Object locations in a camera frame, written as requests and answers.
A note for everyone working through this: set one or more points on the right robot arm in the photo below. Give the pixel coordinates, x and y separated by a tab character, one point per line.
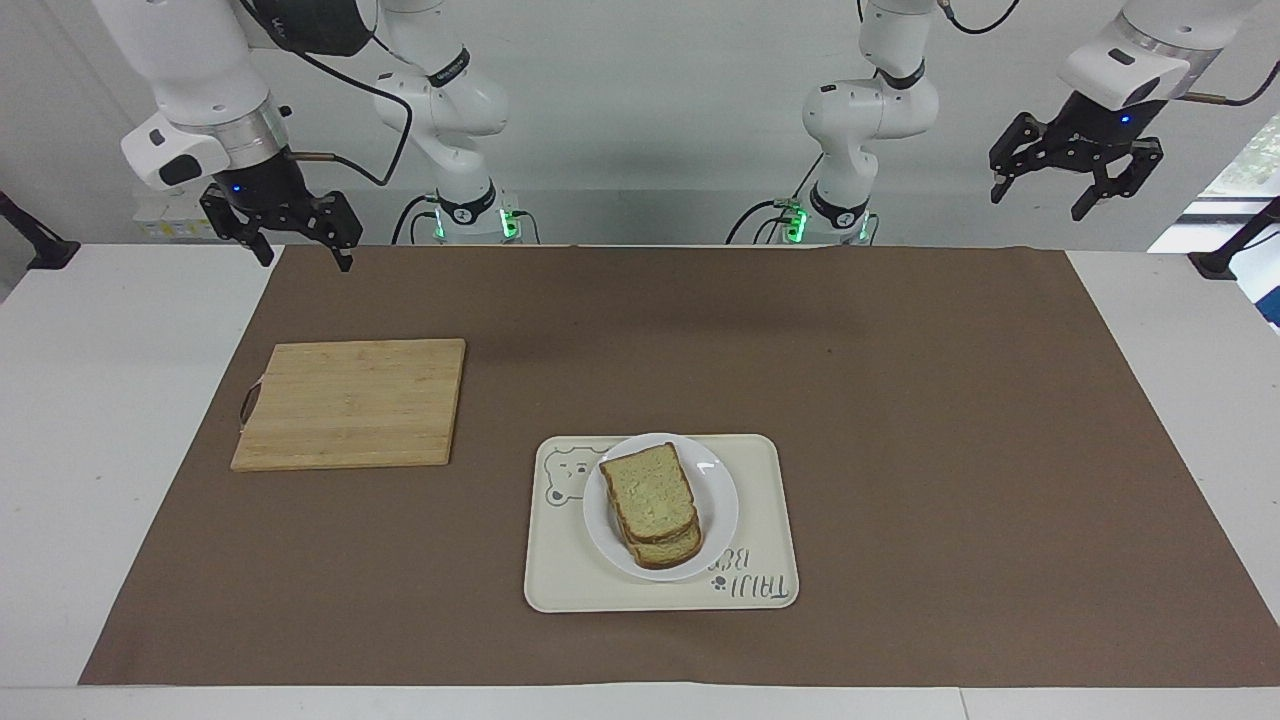
200	70

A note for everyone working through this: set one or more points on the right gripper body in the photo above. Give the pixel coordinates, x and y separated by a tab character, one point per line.
268	183

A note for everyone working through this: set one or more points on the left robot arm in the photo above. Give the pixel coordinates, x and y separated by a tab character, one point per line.
870	110

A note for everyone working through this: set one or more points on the bread slice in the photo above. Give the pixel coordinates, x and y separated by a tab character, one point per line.
675	553
650	490

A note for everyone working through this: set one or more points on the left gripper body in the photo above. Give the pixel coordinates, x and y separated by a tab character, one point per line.
1108	122

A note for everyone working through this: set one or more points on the black stand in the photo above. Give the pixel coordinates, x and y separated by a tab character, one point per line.
45	250
1225	258

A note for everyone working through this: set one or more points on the cream rectangular tray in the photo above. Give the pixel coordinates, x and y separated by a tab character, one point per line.
570	575

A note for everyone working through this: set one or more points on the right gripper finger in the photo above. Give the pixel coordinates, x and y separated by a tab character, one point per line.
243	226
334	225

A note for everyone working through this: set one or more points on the wooden cutting board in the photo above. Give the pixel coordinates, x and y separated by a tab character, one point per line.
360	405

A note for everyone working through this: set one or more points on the white round plate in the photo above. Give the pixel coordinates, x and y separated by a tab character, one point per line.
715	500

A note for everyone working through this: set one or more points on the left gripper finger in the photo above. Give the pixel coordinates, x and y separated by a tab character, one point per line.
1125	175
1018	150

